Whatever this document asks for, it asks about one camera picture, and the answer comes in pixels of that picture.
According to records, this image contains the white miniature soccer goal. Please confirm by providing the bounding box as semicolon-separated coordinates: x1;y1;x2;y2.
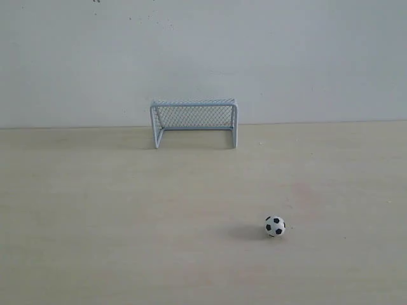
149;98;239;148

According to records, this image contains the small black white soccer ball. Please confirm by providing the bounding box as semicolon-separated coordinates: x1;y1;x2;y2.
264;215;286;237

